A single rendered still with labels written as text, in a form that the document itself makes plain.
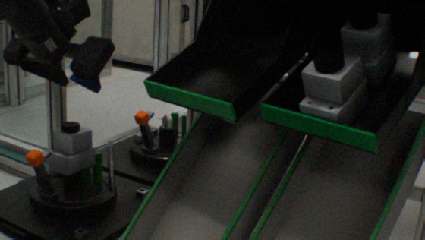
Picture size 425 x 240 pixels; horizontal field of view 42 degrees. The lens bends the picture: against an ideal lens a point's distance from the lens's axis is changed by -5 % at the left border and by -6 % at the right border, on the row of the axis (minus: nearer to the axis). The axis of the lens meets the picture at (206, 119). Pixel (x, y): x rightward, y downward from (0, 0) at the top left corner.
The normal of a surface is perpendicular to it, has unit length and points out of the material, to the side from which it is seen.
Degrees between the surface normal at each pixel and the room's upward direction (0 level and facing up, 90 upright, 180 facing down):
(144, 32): 90
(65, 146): 90
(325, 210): 45
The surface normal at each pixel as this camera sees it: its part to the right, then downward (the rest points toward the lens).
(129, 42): -0.55, 0.23
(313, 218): -0.44, -0.54
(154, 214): 0.74, 0.23
